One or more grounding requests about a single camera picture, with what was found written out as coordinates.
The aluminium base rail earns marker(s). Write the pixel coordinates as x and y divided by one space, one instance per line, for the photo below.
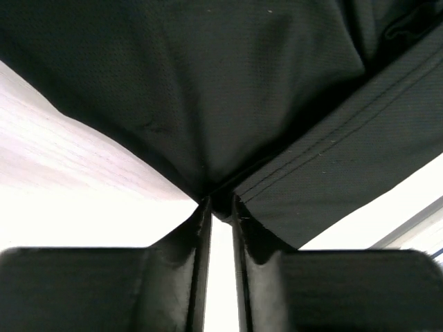
422 232

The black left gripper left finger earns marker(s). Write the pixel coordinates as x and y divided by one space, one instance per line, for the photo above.
172 293

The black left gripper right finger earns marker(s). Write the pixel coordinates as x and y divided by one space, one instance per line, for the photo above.
261 298

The black t-shirt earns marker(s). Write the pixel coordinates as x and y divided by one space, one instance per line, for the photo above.
305 110

